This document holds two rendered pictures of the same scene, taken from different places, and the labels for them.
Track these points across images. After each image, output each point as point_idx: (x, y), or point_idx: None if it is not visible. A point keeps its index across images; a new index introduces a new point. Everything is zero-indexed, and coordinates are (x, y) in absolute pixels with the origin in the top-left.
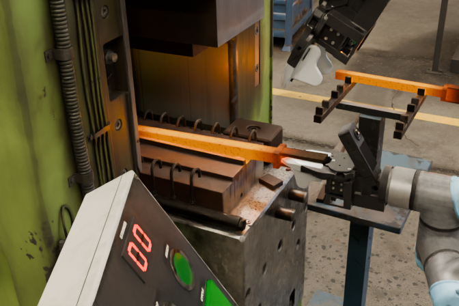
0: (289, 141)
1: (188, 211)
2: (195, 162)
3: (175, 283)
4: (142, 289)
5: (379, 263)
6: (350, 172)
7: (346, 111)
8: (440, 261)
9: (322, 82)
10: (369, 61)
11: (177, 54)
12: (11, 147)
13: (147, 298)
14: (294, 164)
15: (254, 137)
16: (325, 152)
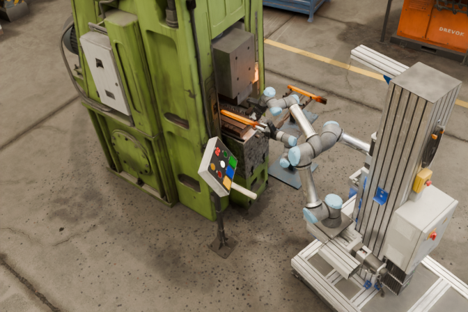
0: (294, 81)
1: (232, 136)
2: (235, 123)
3: (223, 157)
4: (217, 158)
5: None
6: (269, 131)
7: (326, 65)
8: (283, 154)
9: (321, 45)
10: (351, 31)
11: None
12: (195, 127)
13: (218, 159)
14: (257, 127)
15: None
16: (265, 125)
